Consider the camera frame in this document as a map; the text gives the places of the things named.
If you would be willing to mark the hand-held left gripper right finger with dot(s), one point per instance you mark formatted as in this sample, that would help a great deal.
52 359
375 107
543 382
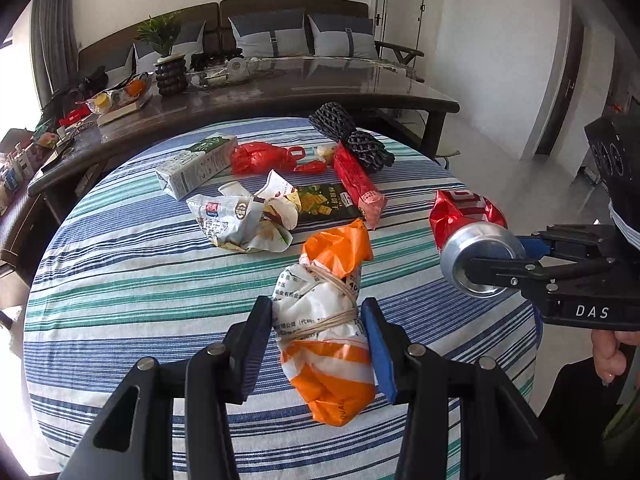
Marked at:
377 350

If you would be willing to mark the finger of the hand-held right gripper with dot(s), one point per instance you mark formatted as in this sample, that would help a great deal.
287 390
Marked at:
505 271
532 247

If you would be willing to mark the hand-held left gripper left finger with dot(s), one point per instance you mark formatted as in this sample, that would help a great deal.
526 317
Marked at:
257 340

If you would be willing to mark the orange white plastic bag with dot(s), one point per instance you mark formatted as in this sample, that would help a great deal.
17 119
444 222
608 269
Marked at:
325 390

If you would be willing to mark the crushed red drink can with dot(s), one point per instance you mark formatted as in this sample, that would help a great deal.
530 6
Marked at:
465 215

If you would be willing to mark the person's right hand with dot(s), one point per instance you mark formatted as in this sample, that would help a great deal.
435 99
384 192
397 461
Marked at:
606 360

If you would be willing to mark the blue green striped tablecloth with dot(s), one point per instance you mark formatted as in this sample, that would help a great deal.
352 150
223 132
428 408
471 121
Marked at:
150 285

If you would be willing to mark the crumpled white snack bag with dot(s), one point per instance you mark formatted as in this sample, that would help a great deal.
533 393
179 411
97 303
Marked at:
225 220

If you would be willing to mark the person's dark clothing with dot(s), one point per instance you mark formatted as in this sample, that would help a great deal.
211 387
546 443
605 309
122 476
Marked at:
575 435

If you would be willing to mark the dark green cracker packet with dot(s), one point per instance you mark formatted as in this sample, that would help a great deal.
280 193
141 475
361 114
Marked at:
325 205

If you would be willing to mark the crumpled white red wrapper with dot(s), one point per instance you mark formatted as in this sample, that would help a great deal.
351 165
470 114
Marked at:
275 190

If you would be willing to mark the long red snack packet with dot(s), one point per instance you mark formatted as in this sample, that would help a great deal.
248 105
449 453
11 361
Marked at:
356 180

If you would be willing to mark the red plastic bag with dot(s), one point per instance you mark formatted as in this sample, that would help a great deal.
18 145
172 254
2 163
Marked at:
260 159

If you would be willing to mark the black mesh net bag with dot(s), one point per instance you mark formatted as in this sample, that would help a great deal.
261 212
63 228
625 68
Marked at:
365 150

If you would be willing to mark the green white milk carton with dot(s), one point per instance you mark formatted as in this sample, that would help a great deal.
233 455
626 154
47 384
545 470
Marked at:
195 165

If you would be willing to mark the wrapped bread packet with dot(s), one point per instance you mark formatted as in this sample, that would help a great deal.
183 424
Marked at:
326 152

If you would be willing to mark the dark glossy curved table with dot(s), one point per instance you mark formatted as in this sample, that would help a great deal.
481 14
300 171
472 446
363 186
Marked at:
300 85

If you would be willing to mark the dark side cabinet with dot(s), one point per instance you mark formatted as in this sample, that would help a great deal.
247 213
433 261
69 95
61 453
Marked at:
17 240

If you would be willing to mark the clear glass tray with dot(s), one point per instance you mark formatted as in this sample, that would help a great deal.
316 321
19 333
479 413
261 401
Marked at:
215 79

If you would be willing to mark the white flat tray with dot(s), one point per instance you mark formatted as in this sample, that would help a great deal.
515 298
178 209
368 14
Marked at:
122 112

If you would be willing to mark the white door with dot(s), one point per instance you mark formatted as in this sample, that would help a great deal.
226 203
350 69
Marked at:
405 5

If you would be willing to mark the black bubbled vase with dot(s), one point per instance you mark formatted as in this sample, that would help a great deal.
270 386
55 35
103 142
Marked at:
171 77

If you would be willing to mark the white tape roll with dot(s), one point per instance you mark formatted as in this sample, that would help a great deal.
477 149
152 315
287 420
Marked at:
236 64

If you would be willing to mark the orange fruit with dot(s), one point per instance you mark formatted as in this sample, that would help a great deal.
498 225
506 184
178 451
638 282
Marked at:
133 88

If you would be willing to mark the packaged fruit tray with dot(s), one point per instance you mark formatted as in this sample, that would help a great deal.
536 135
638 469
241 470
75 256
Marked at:
117 95

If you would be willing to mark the small red packet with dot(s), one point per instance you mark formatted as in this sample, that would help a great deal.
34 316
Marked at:
75 118

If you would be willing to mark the small grey pillow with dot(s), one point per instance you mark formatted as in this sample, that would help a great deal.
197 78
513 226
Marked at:
145 57
189 37

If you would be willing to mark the black handbag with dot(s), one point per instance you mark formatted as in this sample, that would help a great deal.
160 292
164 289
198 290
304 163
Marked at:
94 80

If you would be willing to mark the green potted plant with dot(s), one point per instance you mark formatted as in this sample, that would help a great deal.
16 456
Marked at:
160 32

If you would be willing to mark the brown sofa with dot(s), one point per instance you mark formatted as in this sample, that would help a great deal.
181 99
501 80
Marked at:
210 15

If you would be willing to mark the grey curtain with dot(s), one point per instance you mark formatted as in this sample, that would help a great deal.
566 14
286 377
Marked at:
52 35

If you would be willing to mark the dark wooden door frame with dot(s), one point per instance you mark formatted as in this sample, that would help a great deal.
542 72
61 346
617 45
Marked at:
570 85

